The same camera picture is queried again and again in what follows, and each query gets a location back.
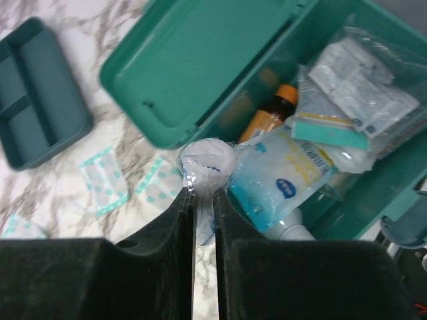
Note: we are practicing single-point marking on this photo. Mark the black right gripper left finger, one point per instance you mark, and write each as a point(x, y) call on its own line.
point(148, 275)

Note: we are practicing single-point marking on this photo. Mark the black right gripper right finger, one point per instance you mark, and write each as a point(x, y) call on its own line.
point(260, 278)

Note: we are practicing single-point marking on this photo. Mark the large blue bandage packet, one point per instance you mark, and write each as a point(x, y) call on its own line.
point(276, 174)

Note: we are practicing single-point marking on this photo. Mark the white blue tube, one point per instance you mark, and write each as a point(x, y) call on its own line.
point(207, 166)

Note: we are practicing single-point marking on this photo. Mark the white dressing packet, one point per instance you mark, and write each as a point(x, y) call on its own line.
point(17, 227)

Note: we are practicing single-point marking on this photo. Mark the white gauze packet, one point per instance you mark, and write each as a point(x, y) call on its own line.
point(353, 161)

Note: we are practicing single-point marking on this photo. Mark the amber medicine bottle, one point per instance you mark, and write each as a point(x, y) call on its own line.
point(272, 114)

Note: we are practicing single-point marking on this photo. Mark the clear packet teal strip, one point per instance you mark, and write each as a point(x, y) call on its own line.
point(319, 120)

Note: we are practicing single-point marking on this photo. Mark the clear bag of plasters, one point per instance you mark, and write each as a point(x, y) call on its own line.
point(378, 83)

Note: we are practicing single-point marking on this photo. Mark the teal medicine box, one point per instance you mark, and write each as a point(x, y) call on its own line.
point(194, 69)

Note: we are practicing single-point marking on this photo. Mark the small clear teal packet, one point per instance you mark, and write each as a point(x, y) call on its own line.
point(105, 181)

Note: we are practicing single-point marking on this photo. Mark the blue divided tray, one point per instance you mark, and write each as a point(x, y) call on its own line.
point(42, 109)

